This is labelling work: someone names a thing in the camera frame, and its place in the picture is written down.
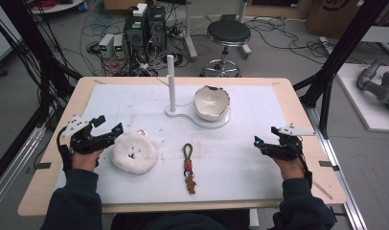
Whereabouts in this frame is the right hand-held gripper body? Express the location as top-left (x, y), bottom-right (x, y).
top-left (263, 123), bottom-right (315, 162)

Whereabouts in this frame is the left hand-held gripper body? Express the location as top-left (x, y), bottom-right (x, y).
top-left (60, 114), bottom-right (116, 155)

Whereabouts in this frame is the white plush pouch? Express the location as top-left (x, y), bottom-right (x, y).
top-left (110, 129), bottom-right (160, 175)

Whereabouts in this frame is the person's left hand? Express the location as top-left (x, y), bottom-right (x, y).
top-left (71, 148), bottom-right (104, 173)

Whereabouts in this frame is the person's right hand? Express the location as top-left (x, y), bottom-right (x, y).
top-left (271, 156), bottom-right (306, 181)

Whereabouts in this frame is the white table mat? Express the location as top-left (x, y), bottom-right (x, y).
top-left (55, 83), bottom-right (288, 205)

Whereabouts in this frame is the black tape strip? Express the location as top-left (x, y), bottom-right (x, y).
top-left (318, 160), bottom-right (341, 173)
top-left (25, 161), bottom-right (53, 175)

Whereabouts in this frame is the white eggshell-shaped bowl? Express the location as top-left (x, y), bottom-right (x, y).
top-left (193, 84), bottom-right (232, 123)

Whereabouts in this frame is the grey bench power supply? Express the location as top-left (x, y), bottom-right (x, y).
top-left (98, 33), bottom-right (115, 59)
top-left (112, 34), bottom-right (126, 59)

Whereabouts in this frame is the white platform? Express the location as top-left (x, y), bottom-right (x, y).
top-left (335, 62), bottom-right (389, 133)

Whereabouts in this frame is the black computer tower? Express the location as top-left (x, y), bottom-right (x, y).
top-left (123, 3), bottom-right (168, 63)

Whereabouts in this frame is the black round stool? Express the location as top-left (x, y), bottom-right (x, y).
top-left (199, 19), bottom-right (252, 79)

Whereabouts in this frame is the person's lap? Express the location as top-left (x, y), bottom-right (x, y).
top-left (110, 211), bottom-right (252, 230)

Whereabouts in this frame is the cardboard box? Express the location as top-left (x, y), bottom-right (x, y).
top-left (305, 0), bottom-right (389, 40)

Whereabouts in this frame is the right hand-held gripper cable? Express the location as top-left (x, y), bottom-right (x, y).
top-left (289, 136), bottom-right (313, 190)

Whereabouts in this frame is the aluminium floor rail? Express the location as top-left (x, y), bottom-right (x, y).
top-left (304, 104), bottom-right (369, 230)
top-left (0, 126), bottom-right (47, 215)

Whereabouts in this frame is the white post stand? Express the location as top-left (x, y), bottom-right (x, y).
top-left (165, 54), bottom-right (232, 129)

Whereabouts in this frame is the braided keychain with brown charm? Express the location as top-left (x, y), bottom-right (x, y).
top-left (182, 143), bottom-right (197, 196)

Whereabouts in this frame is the black frame post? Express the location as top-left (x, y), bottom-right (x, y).
top-left (0, 0), bottom-right (83, 128)
top-left (292, 0), bottom-right (389, 139)

